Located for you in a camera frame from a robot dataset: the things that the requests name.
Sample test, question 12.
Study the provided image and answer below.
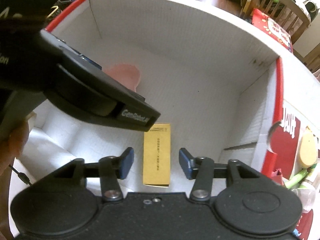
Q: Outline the yellow small box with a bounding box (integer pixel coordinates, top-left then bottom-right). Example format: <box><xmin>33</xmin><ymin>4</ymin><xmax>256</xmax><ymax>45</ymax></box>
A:
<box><xmin>143</xmin><ymin>123</ymin><xmax>171</xmax><ymax>187</ymax></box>

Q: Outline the pink heart-shaped bowl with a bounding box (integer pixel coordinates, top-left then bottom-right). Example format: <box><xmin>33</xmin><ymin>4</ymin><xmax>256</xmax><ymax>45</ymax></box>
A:
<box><xmin>103</xmin><ymin>64</ymin><xmax>141</xmax><ymax>92</ymax></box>

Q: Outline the green tube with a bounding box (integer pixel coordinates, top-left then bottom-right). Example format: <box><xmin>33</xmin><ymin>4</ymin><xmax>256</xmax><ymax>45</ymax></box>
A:
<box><xmin>284</xmin><ymin>169</ymin><xmax>308</xmax><ymax>189</ymax></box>

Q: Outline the yellow oval case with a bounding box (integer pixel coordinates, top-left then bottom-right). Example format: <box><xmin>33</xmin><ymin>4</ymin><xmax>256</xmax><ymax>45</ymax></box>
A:
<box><xmin>298</xmin><ymin>132</ymin><xmax>318</xmax><ymax>168</ymax></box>

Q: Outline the pink binder clip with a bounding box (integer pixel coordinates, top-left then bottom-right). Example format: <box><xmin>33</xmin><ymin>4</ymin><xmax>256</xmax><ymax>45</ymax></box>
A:
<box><xmin>270</xmin><ymin>168</ymin><xmax>284</xmax><ymax>185</ymax></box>

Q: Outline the person's left hand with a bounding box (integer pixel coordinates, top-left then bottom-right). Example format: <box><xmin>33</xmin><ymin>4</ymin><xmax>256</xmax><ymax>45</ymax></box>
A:
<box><xmin>0</xmin><ymin>120</ymin><xmax>29</xmax><ymax>175</ymax></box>

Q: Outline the red cardboard box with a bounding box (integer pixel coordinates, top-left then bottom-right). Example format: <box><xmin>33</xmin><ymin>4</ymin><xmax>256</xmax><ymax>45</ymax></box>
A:
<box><xmin>15</xmin><ymin>0</ymin><xmax>286</xmax><ymax>193</ymax></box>

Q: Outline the red white patterned tablecloth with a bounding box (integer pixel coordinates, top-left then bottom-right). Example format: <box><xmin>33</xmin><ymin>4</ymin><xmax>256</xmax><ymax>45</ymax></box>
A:
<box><xmin>270</xmin><ymin>101</ymin><xmax>319</xmax><ymax>239</ymax></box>

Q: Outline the red printed cushion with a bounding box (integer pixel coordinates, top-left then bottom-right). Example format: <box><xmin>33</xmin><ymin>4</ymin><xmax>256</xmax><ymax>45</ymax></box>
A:
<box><xmin>252</xmin><ymin>8</ymin><xmax>293</xmax><ymax>53</ymax></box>

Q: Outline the wooden dining chair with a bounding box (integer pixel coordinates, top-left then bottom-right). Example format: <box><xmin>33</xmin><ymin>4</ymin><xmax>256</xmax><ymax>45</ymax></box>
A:
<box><xmin>240</xmin><ymin>0</ymin><xmax>311</xmax><ymax>43</ymax></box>

